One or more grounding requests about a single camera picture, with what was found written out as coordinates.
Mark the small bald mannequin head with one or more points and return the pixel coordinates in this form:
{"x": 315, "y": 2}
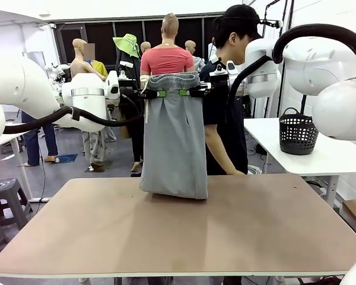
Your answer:
{"x": 146, "y": 47}

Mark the dark grey perforated basket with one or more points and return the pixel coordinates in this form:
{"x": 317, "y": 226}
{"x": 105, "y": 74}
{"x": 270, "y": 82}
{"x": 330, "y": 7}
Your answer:
{"x": 296, "y": 150}

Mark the person in blue jeans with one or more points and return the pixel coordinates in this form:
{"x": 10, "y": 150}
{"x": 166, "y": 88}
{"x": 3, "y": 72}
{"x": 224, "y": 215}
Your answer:
{"x": 32, "y": 142}

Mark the black wall pipe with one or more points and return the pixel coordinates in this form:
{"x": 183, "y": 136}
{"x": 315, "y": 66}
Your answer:
{"x": 267, "y": 38}

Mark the person's right forearm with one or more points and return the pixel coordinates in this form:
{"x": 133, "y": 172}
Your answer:
{"x": 221, "y": 157}

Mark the patterned mannequin trousers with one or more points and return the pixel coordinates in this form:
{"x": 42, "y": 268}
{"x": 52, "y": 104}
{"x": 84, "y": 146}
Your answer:
{"x": 96, "y": 148}

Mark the person in black shirt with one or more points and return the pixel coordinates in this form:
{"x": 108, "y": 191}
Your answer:
{"x": 225, "y": 127}

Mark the person in yellow shirt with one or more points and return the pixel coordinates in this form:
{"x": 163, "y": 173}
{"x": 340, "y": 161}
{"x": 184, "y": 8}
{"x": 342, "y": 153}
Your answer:
{"x": 99, "y": 66}

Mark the white table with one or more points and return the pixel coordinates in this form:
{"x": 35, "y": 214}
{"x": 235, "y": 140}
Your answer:
{"x": 314, "y": 163}

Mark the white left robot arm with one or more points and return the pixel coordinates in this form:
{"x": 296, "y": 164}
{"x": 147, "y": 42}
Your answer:
{"x": 15, "y": 86}

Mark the tan bare-chested mannequin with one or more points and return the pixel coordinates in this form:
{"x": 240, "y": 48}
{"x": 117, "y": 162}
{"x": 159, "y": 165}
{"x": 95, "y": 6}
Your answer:
{"x": 77, "y": 47}

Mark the mannequin in pale shirt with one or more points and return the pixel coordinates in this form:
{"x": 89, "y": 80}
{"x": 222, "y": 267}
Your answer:
{"x": 191, "y": 47}

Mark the red crop top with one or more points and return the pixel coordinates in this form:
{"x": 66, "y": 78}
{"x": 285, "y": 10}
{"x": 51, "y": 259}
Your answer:
{"x": 166, "y": 59}

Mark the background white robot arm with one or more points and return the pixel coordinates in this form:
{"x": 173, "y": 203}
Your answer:
{"x": 57, "y": 69}

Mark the person's right hand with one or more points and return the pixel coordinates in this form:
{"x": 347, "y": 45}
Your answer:
{"x": 236, "y": 172}

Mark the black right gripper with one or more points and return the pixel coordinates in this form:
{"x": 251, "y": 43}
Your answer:
{"x": 219, "y": 86}

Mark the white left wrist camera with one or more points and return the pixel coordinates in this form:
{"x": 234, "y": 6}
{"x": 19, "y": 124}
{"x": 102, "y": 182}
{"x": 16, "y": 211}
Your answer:
{"x": 112, "y": 80}

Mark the black coat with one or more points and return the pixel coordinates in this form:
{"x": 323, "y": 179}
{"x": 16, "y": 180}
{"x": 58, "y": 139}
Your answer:
{"x": 136, "y": 66}

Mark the tall bald mannequin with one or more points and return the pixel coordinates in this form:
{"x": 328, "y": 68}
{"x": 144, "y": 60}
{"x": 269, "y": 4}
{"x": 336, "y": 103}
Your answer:
{"x": 169, "y": 26}

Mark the grey framed board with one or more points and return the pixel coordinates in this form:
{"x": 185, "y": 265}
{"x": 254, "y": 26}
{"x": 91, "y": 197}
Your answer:
{"x": 37, "y": 58}

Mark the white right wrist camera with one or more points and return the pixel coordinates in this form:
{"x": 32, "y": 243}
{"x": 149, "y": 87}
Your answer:
{"x": 229, "y": 67}

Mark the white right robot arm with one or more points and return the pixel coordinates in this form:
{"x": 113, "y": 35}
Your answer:
{"x": 308, "y": 68}

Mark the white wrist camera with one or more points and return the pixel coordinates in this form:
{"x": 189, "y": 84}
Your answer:
{"x": 229, "y": 67}
{"x": 112, "y": 80}

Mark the green sun hat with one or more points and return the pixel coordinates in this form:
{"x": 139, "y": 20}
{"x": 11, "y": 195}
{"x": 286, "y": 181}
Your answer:
{"x": 127, "y": 44}

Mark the grey sweat shorts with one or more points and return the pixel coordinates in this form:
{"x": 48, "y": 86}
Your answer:
{"x": 172, "y": 148}

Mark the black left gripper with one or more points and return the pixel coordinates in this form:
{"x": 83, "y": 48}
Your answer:
{"x": 129, "y": 94}

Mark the blue floor mat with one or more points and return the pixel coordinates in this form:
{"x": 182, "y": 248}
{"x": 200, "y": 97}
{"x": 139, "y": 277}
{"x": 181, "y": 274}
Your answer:
{"x": 67, "y": 158}

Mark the black cap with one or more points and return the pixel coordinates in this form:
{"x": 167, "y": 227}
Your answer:
{"x": 243, "y": 15}

